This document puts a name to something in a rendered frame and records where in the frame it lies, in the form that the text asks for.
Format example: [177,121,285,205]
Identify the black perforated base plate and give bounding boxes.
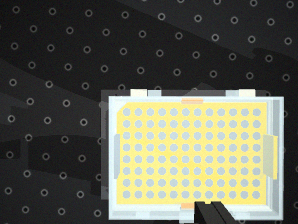
[0,0,298,224]

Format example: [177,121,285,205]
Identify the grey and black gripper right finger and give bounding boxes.
[209,201,239,224]

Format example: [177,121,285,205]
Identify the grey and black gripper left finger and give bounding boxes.
[184,201,220,224]

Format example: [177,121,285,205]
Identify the white pipette tip box with clear lid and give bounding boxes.
[109,89,284,224]

